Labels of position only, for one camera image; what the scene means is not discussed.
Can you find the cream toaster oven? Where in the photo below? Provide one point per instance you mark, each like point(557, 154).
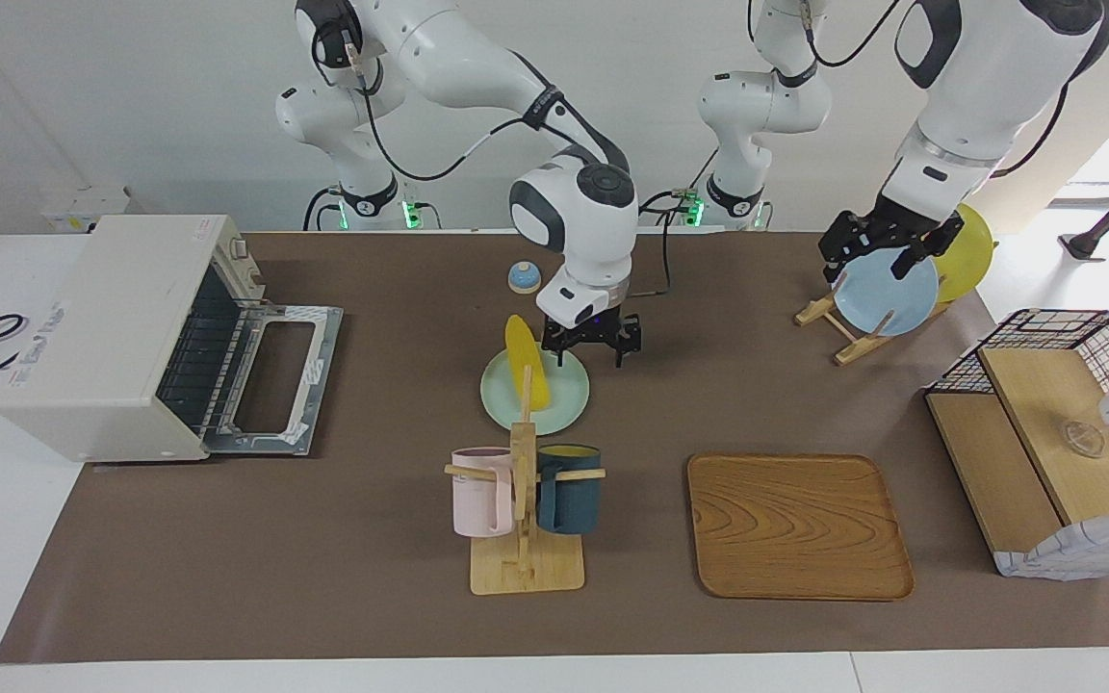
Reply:
point(92, 327)

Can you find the yellow plate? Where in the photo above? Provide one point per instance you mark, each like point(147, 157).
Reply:
point(968, 260)

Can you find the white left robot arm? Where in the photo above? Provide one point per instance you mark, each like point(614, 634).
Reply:
point(978, 96)

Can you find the wooden plate rack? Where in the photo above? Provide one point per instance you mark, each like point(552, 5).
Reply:
point(853, 348)

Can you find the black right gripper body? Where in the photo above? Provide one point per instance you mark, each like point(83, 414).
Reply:
point(593, 332)

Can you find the small clear glass dish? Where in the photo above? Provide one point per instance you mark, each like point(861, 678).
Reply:
point(1082, 438)

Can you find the wooden mug rack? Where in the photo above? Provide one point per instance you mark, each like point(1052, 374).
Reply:
point(526, 568)

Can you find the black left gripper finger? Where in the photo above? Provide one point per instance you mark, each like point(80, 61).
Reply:
point(904, 262)
point(834, 269)

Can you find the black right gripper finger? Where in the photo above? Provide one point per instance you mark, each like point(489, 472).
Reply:
point(556, 354)
point(625, 356)

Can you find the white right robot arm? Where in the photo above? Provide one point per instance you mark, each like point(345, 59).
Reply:
point(583, 221)

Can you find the brown table mat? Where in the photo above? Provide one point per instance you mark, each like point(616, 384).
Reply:
point(372, 577)

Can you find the white power box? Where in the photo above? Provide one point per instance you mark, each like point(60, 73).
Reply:
point(83, 207)

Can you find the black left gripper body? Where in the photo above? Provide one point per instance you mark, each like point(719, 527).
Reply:
point(887, 231)

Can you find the light blue plate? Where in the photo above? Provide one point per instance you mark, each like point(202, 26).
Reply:
point(887, 298)

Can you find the pink mug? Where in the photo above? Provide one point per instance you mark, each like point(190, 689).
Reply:
point(479, 496)

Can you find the dark blue mug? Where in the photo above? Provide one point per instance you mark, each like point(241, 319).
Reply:
point(569, 500)

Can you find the brown wooden tray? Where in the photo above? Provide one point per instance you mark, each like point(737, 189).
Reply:
point(795, 529)

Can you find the light green plate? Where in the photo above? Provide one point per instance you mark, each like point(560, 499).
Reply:
point(569, 399)

